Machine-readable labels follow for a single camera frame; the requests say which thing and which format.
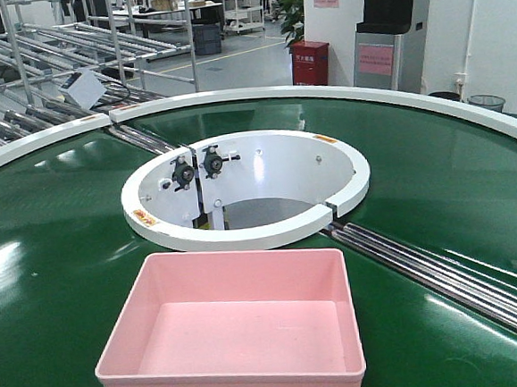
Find pink plastic bin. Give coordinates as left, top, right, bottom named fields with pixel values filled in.
left=95, top=248, right=366, bottom=387

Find red fire extinguisher cabinet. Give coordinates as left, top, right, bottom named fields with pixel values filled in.
left=290, top=40, right=329, bottom=86

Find dark grey crate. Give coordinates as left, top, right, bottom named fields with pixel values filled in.
left=193, top=23, right=222, bottom=55

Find green potted plant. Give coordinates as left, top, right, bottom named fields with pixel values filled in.
left=279, top=0, right=304, bottom=47

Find white shelving cart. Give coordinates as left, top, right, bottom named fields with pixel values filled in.
left=222, top=0, right=265, bottom=35

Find grey kiosk with black top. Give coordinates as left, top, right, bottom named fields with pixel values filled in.
left=354, top=0, right=413, bottom=89

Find white control box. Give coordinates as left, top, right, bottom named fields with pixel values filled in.
left=59, top=69, right=106, bottom=109

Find metal roller conveyor rack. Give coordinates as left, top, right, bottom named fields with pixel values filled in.
left=0, top=0, right=195, bottom=147

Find white outer conveyor rim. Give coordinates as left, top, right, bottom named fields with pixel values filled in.
left=0, top=86, right=517, bottom=167

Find steel conveyor rollers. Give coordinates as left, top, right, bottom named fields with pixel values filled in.
left=321, top=222, right=517, bottom=333

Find white inner conveyor ring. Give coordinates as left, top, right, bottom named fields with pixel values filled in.
left=115, top=122, right=376, bottom=262

